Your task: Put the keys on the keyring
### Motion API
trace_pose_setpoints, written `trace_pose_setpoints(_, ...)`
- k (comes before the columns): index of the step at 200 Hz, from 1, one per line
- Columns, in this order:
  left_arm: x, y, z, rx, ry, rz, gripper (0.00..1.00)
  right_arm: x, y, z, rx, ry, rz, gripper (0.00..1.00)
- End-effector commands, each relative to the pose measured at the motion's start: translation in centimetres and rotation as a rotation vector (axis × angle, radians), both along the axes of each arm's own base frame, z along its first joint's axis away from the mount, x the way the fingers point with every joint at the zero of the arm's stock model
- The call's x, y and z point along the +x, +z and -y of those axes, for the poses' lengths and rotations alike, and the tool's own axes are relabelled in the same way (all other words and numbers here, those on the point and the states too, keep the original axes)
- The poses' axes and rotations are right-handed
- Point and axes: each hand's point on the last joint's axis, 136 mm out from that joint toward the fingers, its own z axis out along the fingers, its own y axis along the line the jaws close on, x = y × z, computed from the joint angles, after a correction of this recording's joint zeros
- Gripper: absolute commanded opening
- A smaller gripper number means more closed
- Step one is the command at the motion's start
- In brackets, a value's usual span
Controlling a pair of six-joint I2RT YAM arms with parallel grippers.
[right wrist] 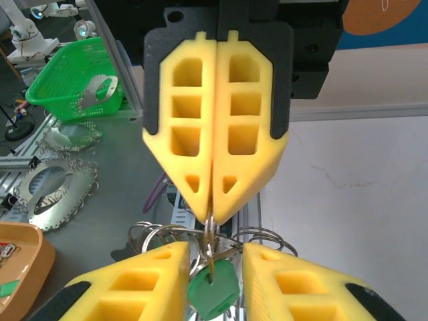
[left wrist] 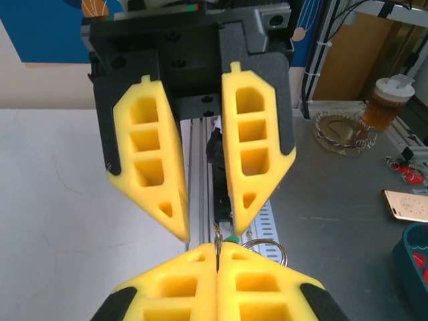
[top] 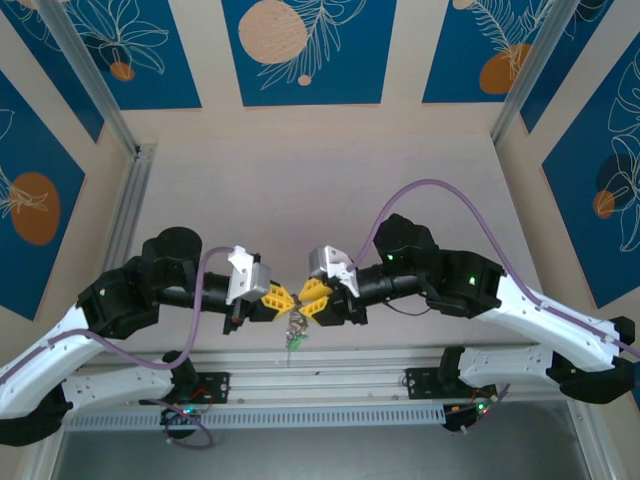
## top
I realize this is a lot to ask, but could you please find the grey slotted cable duct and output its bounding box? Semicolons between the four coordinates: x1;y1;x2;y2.
63;403;447;432

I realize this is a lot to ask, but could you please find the aluminium table side rail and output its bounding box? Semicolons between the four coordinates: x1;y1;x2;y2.
102;143;159;274

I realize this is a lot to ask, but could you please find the thin black wire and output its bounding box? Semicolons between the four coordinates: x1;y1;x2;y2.
383;298;437;317

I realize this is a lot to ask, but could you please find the keyring with keys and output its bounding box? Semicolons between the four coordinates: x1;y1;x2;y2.
281;303;312;370

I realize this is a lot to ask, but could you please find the blue floral wall panel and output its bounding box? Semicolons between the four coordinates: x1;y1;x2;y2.
0;9;105;145
0;69;87;322
519;0;640;135
64;0;204;111
422;0;556;105
542;47;640;310
221;0;399;107

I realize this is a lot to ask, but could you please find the aluminium frame post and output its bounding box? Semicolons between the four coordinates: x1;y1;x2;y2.
490;0;586;146
34;0;140;157

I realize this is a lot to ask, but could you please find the aluminium base beam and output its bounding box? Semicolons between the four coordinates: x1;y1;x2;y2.
117;348;474;405

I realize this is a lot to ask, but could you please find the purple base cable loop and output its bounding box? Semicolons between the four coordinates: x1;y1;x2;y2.
147;395;217;449

